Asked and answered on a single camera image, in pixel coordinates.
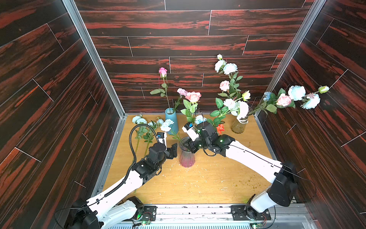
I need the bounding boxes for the blue pink glass vase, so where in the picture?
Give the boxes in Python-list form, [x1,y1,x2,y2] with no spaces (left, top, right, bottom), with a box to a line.
[179,136,195,168]

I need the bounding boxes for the small blue flower sprig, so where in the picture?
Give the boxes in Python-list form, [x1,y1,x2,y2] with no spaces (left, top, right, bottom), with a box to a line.
[132,115,182,155]

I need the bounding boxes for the teal ceramic vase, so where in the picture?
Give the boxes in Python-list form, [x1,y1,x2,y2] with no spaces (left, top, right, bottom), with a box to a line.
[165,108,179,134]

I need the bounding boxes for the pink carnation flower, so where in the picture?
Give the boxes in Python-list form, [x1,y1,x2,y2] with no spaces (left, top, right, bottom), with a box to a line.
[173,88,188,112]

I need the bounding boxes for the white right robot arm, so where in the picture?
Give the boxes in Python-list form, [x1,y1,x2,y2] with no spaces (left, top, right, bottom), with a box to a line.
[182,121,298,218]

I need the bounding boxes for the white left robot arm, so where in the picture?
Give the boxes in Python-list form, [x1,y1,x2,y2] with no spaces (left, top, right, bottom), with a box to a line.
[63,143,178,229]

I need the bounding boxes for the clear ribbed glass vase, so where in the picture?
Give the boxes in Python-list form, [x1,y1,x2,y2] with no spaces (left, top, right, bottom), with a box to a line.
[231,119,247,134]

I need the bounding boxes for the red rose flower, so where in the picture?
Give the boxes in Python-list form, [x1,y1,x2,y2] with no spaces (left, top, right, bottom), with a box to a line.
[216,124,225,135]

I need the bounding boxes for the pink rose leafy stem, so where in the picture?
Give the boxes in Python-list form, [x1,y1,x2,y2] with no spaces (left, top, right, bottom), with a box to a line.
[181,92,202,124]

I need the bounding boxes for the white printed ribbon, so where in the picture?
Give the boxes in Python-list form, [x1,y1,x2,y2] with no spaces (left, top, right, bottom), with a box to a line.
[237,117,248,125]

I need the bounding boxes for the tall white pink bouquet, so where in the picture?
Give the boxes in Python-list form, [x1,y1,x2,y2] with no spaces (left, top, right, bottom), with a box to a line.
[214,54,243,100]

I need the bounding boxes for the blue pink flower spray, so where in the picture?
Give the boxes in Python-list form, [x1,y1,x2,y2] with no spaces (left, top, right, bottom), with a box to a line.
[248,85,329,115]

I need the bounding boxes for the pink rose bud stem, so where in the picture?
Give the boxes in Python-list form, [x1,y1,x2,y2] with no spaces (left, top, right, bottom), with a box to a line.
[150,67,171,109]

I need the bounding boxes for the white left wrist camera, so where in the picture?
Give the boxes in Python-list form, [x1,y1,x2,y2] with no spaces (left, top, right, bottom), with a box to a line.
[156,132,167,147]

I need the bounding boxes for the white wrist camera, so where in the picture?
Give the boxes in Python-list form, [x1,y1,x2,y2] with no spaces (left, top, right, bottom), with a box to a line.
[182,122,200,141]
[156,132,167,147]

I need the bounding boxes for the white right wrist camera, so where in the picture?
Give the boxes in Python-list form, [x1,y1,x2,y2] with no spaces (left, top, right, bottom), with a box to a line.
[182,122,200,141]

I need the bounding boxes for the black coiled left cable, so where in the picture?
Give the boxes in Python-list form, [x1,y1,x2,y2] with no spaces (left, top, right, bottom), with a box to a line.
[102,123,159,198]

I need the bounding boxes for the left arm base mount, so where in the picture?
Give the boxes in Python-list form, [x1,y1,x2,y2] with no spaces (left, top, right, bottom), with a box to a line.
[127,197,157,223]

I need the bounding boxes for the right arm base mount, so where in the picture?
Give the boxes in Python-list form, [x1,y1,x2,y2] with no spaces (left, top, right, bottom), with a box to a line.
[230,204,271,221]

